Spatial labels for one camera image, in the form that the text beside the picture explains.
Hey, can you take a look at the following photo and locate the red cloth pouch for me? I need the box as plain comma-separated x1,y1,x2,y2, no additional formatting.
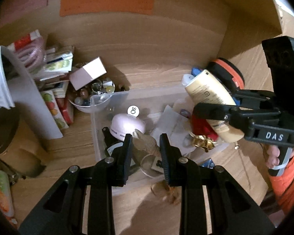
191,115,219,142

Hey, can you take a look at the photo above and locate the cream lotion bottle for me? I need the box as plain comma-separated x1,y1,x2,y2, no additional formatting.
181,70,244,143

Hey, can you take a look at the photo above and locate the white cloth pouch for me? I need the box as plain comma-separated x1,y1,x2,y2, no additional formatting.
150,105,195,155

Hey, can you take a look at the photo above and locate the dark green glass bottle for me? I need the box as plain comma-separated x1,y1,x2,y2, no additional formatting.
101,126,136,174

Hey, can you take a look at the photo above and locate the pink round jar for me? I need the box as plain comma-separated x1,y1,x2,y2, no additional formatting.
109,105,146,141

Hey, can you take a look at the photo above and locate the white pink roll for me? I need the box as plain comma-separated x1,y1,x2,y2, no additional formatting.
179,109,192,119

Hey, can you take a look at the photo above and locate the small silver stamp block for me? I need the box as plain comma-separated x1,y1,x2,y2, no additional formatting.
140,154,163,178

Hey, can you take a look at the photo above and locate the orange sleeve forearm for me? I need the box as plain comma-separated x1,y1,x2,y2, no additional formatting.
269,156,294,215

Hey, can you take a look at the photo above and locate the person's right hand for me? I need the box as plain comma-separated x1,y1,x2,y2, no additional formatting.
263,145,280,169

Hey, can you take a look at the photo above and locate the gold ribbon ornament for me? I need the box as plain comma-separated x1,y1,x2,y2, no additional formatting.
191,135,217,153

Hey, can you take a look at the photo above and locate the blue pencil pouch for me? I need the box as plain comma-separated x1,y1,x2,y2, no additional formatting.
191,67,203,77

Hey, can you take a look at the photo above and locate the black orange round case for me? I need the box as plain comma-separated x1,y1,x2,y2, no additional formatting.
206,57,245,93

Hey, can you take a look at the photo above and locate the blue small packet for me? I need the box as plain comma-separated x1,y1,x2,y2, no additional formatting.
200,158,215,169

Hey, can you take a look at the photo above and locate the clear plastic storage bin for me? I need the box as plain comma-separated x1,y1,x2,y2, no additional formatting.
89,85,234,196

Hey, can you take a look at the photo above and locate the green orange tube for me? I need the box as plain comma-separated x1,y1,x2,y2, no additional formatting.
0,170,18,228

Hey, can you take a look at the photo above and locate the brown mug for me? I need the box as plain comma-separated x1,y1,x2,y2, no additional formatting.
0,106,50,179

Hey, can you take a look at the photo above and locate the clear bowl of marbles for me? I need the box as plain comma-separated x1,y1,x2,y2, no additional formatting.
66,78,116,113

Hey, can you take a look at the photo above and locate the small white pink box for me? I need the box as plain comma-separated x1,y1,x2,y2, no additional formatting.
69,57,107,90

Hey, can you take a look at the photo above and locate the fruit print box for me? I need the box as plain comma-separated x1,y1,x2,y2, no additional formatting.
40,90,69,130

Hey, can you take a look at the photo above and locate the white open paper booklet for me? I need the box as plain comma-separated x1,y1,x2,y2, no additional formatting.
0,46,63,139

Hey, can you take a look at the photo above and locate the stack of small boxes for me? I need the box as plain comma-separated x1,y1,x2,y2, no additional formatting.
31,46,75,98

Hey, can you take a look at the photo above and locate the orange paper note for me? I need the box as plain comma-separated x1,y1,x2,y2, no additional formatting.
59,0,154,17

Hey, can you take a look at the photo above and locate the pink paper note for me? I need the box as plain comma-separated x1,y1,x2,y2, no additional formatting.
0,0,48,27

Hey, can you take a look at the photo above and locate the pink coiled hair tie pack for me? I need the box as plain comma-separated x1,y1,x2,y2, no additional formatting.
7,30,45,72

